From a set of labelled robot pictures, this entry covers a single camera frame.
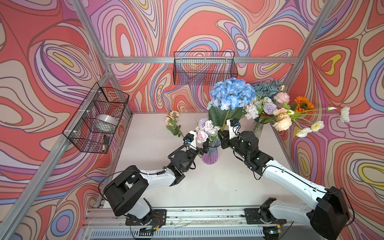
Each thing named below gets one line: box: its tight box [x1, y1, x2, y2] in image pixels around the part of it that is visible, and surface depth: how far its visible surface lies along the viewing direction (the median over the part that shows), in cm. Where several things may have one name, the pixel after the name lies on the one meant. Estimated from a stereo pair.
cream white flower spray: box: [272, 106, 351, 138], surface depth 66 cm
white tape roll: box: [91, 114, 118, 132], surface depth 74 cm
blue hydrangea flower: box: [208, 77, 256, 131], surface depth 58 cm
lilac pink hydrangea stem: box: [243, 95, 277, 120], surface depth 79 cm
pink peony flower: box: [273, 91, 291, 104], surface depth 78 cm
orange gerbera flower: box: [294, 96, 315, 114], surface depth 69 cm
